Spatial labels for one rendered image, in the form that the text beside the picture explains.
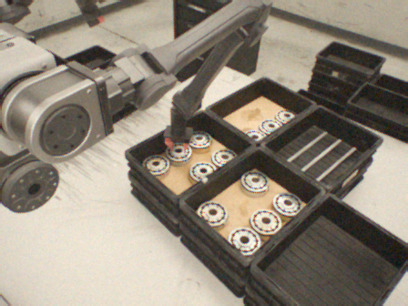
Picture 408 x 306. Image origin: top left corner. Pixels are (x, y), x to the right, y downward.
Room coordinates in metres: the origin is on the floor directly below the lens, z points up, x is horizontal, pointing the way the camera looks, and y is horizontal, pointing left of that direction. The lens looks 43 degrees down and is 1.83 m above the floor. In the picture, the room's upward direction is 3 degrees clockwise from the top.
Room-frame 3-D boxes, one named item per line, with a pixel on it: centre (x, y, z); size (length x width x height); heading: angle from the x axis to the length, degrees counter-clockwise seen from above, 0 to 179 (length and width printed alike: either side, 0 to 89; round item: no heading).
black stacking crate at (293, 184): (0.78, -0.17, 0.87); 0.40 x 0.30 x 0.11; 136
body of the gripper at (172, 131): (1.04, 0.10, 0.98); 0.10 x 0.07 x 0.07; 85
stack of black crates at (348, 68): (2.39, -0.99, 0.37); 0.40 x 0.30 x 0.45; 53
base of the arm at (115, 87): (0.56, 0.19, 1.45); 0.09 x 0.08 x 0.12; 53
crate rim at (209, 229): (0.78, -0.17, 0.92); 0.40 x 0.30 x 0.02; 136
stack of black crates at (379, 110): (1.83, -1.07, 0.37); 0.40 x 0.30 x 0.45; 53
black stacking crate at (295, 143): (1.06, -0.45, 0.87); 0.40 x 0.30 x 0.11; 136
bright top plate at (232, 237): (0.65, -0.14, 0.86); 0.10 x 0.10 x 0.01
